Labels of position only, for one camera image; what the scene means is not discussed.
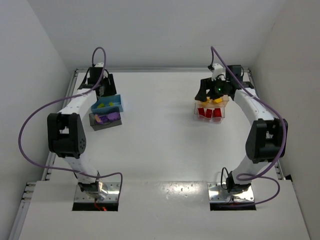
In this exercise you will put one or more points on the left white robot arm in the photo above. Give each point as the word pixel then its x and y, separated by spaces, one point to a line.
pixel 66 134

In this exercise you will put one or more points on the orange translucent bin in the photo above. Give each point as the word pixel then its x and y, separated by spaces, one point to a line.
pixel 213 106

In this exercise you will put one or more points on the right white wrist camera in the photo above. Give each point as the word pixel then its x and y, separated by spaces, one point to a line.
pixel 216 70

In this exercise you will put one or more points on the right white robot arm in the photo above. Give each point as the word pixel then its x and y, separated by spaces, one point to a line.
pixel 265 139

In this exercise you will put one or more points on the red half round lego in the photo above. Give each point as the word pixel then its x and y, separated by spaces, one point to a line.
pixel 208 113

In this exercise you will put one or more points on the lime green lego brick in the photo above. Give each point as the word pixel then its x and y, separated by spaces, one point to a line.
pixel 101 105

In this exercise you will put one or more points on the yellow lego brick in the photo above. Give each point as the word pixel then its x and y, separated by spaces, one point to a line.
pixel 214 101

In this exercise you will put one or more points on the metal base plate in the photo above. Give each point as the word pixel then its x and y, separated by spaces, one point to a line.
pixel 102 192
pixel 218 195

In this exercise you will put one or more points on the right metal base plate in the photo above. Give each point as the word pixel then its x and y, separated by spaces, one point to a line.
pixel 218 195

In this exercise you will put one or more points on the grey plastic bin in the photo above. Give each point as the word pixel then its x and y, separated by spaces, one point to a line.
pixel 96 127

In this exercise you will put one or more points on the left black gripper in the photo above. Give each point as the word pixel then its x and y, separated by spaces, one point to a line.
pixel 107 85

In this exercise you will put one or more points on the purple round lego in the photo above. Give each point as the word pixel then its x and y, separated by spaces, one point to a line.
pixel 104 119

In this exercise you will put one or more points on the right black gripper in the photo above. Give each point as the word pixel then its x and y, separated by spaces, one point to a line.
pixel 208 86

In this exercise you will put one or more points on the red lego brick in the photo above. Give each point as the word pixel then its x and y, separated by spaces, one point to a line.
pixel 217 113
pixel 201 111

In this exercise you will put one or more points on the blue plastic bin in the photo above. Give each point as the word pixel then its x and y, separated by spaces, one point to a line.
pixel 116 99

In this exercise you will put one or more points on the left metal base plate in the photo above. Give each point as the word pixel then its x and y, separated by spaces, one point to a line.
pixel 102 192

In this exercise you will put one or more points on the clear plastic bin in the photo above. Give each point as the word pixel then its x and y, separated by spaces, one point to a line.
pixel 204 119

